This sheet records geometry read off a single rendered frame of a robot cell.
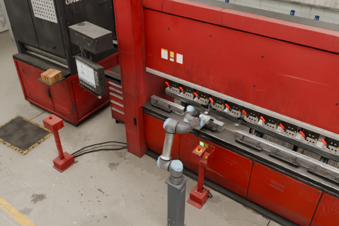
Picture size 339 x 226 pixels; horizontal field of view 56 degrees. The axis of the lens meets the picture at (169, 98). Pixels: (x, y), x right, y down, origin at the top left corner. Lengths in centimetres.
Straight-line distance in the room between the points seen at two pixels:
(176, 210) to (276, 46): 195
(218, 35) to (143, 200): 223
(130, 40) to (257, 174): 207
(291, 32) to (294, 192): 171
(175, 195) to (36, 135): 281
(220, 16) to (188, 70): 78
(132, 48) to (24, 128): 265
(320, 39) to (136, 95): 222
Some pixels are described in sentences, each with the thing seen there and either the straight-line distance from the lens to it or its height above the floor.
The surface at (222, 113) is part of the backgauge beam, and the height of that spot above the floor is 94.
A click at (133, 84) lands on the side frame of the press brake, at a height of 124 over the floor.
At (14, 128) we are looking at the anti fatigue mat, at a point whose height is 1.
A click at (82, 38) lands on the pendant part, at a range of 370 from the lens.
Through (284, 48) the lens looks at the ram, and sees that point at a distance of 304.
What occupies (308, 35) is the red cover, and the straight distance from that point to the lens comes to 293.
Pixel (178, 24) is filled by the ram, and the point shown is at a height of 205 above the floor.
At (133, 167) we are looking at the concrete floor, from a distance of 460.
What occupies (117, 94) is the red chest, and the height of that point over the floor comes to 63.
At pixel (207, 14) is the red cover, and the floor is 224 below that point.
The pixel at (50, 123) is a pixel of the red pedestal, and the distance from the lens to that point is 429.
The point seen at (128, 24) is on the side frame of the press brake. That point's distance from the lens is 366.
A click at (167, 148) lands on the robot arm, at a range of 318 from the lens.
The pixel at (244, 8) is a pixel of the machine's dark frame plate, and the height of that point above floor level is 230.
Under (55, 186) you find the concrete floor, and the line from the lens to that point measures 459.
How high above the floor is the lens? 328
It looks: 34 degrees down
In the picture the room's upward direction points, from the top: straight up
